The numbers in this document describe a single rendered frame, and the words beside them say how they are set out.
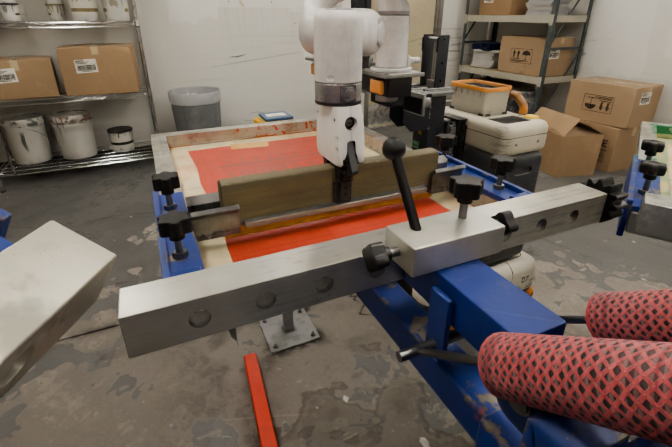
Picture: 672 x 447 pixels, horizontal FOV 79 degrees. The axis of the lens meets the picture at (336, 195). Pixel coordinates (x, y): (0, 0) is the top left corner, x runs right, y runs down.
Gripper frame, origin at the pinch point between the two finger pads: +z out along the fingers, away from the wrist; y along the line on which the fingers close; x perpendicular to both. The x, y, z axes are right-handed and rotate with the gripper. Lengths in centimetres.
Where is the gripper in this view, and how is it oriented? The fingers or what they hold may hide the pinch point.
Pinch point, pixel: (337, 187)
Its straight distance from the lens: 72.3
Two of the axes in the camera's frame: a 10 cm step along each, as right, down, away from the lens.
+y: -4.2, -3.7, 8.3
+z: 0.0, 9.2, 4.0
